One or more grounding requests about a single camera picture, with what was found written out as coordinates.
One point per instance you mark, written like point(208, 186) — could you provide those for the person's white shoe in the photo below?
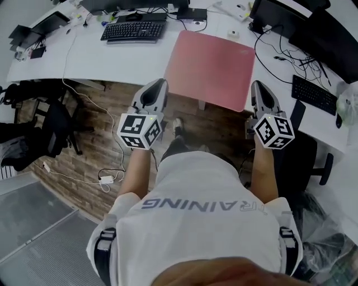
point(178, 127)
point(204, 148)

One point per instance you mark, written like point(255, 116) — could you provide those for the pink desk mat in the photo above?
point(209, 69)

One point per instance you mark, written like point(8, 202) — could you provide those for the black computer mouse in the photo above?
point(339, 120)
point(133, 16)

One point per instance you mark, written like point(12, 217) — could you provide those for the white power strip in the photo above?
point(107, 180)

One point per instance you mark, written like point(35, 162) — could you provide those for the white desk leg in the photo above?
point(201, 105)

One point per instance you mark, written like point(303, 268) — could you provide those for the black phone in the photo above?
point(297, 114)

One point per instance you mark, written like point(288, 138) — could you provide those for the black docking box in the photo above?
point(192, 14)

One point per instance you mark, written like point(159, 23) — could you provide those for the wide black keyboard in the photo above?
point(134, 31)

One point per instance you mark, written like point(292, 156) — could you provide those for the clear plastic bag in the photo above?
point(348, 104)

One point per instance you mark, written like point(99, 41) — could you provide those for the person's black trousers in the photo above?
point(174, 148)

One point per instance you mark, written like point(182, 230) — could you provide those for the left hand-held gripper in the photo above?
point(134, 127)

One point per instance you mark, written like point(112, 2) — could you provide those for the large black monitor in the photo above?
point(332, 39)

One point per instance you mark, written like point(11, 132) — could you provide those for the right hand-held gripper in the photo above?
point(275, 132)

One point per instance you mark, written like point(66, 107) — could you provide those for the small black keyboard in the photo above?
point(314, 95)

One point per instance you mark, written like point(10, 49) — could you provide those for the white radiator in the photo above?
point(7, 173)

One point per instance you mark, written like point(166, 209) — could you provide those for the person's right forearm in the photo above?
point(264, 173)

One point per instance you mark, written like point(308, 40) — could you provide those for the black office chair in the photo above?
point(302, 167)
point(53, 125)

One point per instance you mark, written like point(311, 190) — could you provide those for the person's chin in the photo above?
point(229, 272)

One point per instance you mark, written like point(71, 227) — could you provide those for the white power adapter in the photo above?
point(46, 166)

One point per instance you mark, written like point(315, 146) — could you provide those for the person's white t-shirt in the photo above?
point(195, 223)

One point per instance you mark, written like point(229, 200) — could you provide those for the plastic-covered black chair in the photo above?
point(327, 240)

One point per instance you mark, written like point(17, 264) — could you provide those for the person's left forearm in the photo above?
point(137, 173)

